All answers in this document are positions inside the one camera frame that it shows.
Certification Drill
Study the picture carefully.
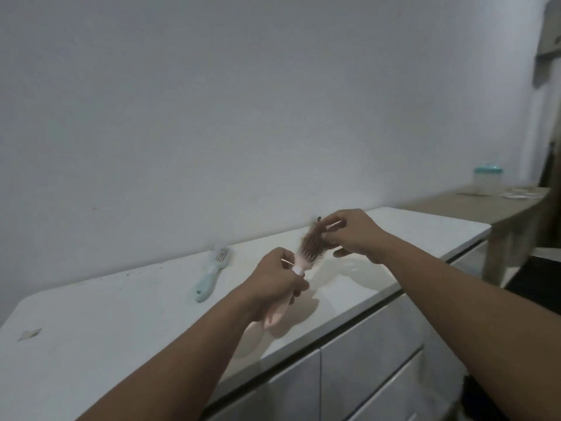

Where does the white drawer cabinet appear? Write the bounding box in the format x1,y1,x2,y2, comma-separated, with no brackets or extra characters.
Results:
0,206,493,421

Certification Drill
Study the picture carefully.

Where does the narrow white cabinet door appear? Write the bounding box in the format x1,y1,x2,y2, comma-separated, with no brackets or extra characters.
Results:
420,240,490,393

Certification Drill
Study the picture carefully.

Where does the clear jar teal lid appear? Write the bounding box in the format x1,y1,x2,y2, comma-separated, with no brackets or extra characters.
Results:
473,164,504,198

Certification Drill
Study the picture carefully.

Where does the person's left forearm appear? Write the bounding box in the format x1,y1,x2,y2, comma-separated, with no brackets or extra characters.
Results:
77,287,264,421

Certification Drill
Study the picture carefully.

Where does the person's left hand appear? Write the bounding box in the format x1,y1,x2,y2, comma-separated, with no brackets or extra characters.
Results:
247,247,310,323

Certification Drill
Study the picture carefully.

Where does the person's right forearm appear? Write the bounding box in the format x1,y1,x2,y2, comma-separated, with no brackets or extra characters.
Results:
372,234,561,421

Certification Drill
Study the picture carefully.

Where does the tall white drawer front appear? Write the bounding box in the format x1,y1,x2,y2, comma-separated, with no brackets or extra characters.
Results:
320,293,424,421

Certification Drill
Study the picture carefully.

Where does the wide white cabinet door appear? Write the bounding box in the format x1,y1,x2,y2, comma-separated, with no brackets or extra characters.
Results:
206,348,323,421

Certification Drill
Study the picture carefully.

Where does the person's right hand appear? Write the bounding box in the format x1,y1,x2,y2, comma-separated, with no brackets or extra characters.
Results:
321,209,391,264

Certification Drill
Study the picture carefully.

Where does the pink hairbrush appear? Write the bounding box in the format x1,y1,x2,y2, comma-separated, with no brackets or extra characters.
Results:
262,219,345,332

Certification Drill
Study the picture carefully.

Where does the mint green hairbrush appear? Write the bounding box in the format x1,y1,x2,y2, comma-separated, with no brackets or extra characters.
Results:
194,245,233,303

